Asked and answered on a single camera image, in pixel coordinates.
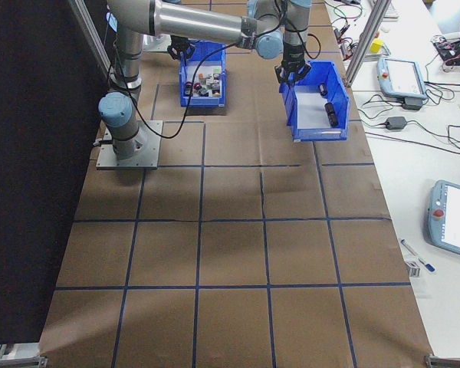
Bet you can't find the blue bin with push buttons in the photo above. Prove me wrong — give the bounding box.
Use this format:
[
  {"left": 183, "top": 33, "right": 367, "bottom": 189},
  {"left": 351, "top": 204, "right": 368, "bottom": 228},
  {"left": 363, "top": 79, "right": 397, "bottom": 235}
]
[{"left": 178, "top": 39, "right": 228, "bottom": 109}]

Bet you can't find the blue bin with black components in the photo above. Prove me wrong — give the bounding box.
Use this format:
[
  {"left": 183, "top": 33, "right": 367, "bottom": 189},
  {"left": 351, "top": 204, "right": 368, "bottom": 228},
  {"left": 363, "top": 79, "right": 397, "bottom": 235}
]
[{"left": 278, "top": 58, "right": 351, "bottom": 144}]

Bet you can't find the grey power strip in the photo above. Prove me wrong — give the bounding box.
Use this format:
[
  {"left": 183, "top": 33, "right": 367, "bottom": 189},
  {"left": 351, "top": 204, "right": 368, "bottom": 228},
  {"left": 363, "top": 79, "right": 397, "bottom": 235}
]
[{"left": 340, "top": 41, "right": 360, "bottom": 63}]

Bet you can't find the grey blue teach pendant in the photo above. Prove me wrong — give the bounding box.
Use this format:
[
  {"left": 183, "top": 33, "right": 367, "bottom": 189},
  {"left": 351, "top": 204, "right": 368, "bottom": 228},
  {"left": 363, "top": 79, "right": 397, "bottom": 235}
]
[
  {"left": 376, "top": 56, "right": 431, "bottom": 102},
  {"left": 428, "top": 179, "right": 460, "bottom": 262}
]

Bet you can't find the white keyboard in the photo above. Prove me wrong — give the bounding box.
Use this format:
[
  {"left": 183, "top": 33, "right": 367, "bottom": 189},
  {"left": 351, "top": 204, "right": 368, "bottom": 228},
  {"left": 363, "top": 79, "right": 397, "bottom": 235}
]
[{"left": 383, "top": 0, "right": 402, "bottom": 21}]

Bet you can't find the aluminium profile post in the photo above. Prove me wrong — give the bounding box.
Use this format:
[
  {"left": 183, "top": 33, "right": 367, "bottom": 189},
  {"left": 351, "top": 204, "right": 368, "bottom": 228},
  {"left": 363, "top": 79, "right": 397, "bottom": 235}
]
[{"left": 343, "top": 0, "right": 393, "bottom": 87}]

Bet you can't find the metal frame bar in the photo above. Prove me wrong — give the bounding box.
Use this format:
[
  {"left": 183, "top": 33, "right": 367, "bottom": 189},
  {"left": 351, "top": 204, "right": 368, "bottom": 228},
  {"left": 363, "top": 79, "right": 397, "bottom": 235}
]
[{"left": 66, "top": 0, "right": 113, "bottom": 76}]

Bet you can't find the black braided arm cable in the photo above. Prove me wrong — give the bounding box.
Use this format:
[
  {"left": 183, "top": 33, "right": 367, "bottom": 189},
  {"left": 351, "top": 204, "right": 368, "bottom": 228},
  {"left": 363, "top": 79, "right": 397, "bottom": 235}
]
[{"left": 113, "top": 36, "right": 254, "bottom": 140}]

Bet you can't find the black looped adapter cable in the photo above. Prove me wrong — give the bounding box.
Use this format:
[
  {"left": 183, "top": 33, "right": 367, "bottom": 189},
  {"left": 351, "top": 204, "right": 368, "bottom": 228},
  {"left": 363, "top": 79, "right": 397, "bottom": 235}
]
[{"left": 357, "top": 93, "right": 389, "bottom": 129}]

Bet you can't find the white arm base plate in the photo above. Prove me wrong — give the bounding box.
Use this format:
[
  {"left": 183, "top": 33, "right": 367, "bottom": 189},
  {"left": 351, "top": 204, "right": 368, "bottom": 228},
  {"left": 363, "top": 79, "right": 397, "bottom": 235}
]
[{"left": 96, "top": 120, "right": 164, "bottom": 171}]

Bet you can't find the thin black cable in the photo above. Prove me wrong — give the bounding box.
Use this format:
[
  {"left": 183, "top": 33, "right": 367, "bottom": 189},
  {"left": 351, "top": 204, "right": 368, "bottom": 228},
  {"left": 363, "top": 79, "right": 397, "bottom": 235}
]
[{"left": 405, "top": 119, "right": 460, "bottom": 156}]

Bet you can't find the black teach pendant cable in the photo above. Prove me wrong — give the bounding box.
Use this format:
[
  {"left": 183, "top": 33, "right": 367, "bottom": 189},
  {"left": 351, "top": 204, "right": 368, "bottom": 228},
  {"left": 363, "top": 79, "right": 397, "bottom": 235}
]
[{"left": 422, "top": 77, "right": 460, "bottom": 107}]

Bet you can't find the circuit board with wires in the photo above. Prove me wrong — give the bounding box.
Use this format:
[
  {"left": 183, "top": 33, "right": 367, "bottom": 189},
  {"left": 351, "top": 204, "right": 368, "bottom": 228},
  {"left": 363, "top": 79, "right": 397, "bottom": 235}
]
[{"left": 432, "top": 34, "right": 460, "bottom": 59}]

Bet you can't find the black frame cover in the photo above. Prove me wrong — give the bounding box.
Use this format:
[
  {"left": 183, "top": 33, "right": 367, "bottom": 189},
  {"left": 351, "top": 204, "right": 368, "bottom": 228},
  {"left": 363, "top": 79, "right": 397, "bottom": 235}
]
[{"left": 0, "top": 0, "right": 113, "bottom": 344}]

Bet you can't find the metal corner bracket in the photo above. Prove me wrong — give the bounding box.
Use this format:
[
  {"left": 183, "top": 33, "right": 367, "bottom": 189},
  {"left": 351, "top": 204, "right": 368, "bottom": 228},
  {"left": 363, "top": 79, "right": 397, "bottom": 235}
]
[{"left": 424, "top": 353, "right": 460, "bottom": 368}]

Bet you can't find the metal table rail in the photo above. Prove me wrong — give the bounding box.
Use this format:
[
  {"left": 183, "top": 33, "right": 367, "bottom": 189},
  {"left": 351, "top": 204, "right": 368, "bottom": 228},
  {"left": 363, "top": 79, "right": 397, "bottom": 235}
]
[{"left": 0, "top": 343, "right": 48, "bottom": 368}]

